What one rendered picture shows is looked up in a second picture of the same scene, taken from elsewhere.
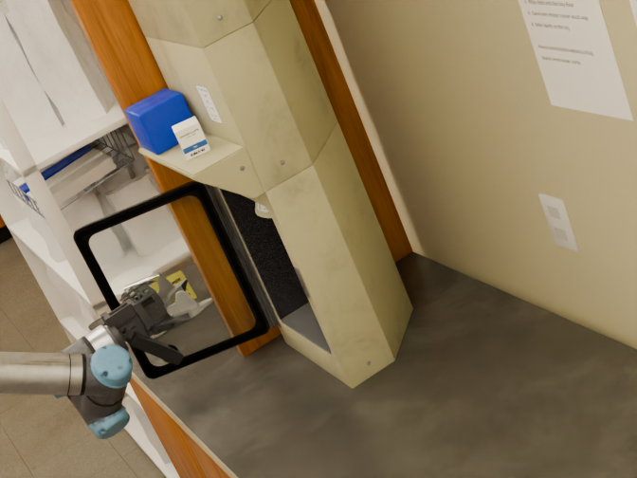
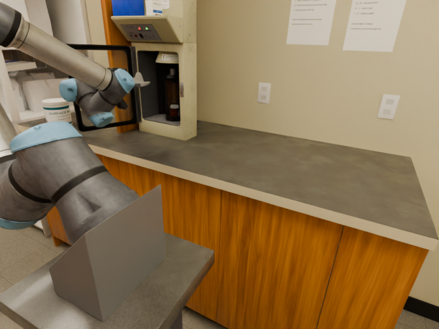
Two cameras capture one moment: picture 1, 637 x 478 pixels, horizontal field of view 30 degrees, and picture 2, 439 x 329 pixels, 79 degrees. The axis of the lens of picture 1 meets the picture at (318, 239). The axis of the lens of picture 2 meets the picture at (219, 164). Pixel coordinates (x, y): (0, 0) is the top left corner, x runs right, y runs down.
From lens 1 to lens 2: 1.54 m
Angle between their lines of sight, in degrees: 40
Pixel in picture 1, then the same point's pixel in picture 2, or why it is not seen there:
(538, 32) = (295, 13)
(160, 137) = (132, 8)
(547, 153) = (272, 64)
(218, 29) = not seen: outside the picture
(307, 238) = (189, 71)
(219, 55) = not seen: outside the picture
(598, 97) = (314, 37)
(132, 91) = not seen: outside the picture
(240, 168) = (179, 25)
